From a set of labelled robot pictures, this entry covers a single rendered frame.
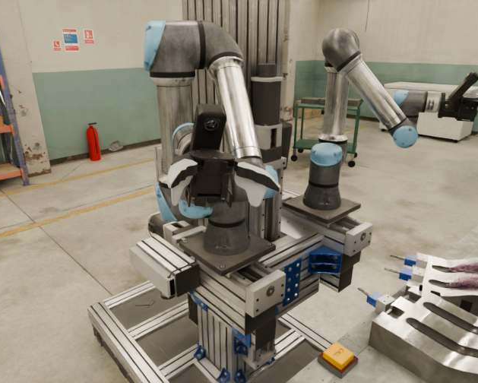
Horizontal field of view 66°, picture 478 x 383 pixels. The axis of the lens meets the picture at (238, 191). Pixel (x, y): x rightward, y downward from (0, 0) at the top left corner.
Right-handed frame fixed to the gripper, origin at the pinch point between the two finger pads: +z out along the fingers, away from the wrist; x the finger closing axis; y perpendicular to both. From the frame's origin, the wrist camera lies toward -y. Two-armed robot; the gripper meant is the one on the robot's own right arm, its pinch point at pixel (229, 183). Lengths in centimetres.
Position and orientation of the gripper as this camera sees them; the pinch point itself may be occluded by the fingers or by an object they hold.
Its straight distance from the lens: 48.2
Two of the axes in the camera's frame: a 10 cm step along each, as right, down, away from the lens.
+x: -9.5, -0.3, -3.0
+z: 2.7, 3.6, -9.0
